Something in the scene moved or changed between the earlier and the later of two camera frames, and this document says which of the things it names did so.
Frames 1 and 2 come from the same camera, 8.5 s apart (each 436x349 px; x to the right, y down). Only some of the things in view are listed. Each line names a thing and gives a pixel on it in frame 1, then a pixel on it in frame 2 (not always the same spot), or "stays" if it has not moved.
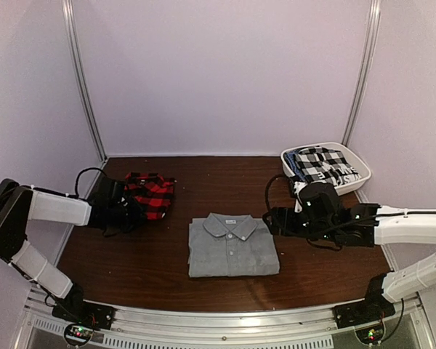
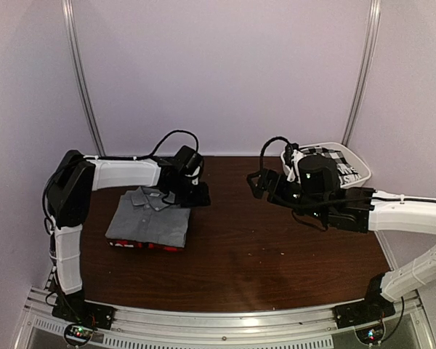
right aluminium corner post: (364, 70) stays
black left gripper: (139, 217) -> (200, 200)
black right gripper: (278, 214) -> (278, 179)
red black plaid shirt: (153, 191) -> (144, 245)
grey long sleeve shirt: (230, 245) -> (149, 214)
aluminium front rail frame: (409, 323) stays
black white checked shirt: (318, 164) stays
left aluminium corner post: (68, 6) stays
